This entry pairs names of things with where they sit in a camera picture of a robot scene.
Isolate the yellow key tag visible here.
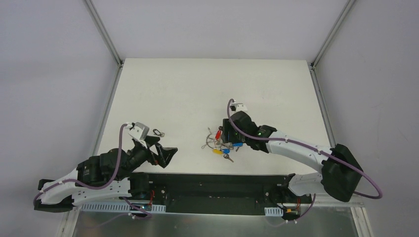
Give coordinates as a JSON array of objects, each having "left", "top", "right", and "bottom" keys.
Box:
[{"left": 212, "top": 149, "right": 223, "bottom": 155}]

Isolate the large silver keyring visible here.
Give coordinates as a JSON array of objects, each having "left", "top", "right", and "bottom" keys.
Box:
[{"left": 201, "top": 127, "right": 224, "bottom": 150}]

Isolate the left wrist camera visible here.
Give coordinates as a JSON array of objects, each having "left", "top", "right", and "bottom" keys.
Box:
[{"left": 126, "top": 122, "right": 150, "bottom": 148}]

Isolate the red key tag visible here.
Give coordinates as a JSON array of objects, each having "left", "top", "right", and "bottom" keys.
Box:
[{"left": 215, "top": 130, "right": 222, "bottom": 140}]

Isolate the aluminium frame rail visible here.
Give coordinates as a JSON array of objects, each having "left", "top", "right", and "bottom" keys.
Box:
[{"left": 307, "top": 193, "right": 365, "bottom": 207}]

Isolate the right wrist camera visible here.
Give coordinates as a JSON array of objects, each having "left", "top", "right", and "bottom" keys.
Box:
[{"left": 229, "top": 102, "right": 248, "bottom": 113}]

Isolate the black tag key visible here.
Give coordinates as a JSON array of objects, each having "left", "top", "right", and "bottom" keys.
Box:
[{"left": 153, "top": 129, "right": 165, "bottom": 137}]

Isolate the blue tag key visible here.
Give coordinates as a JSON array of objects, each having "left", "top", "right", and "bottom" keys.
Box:
[{"left": 232, "top": 143, "right": 243, "bottom": 152}]

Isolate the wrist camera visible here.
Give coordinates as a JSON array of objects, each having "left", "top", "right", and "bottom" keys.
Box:
[
  {"left": 229, "top": 102, "right": 248, "bottom": 113},
  {"left": 126, "top": 122, "right": 150, "bottom": 148}
]

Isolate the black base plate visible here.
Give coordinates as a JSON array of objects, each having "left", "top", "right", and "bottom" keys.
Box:
[{"left": 127, "top": 172, "right": 314, "bottom": 216}]

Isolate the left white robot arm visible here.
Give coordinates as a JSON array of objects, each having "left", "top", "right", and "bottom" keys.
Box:
[{"left": 33, "top": 136, "right": 178, "bottom": 213}]

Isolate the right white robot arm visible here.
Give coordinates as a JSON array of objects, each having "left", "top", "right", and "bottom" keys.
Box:
[{"left": 221, "top": 111, "right": 362, "bottom": 202}]

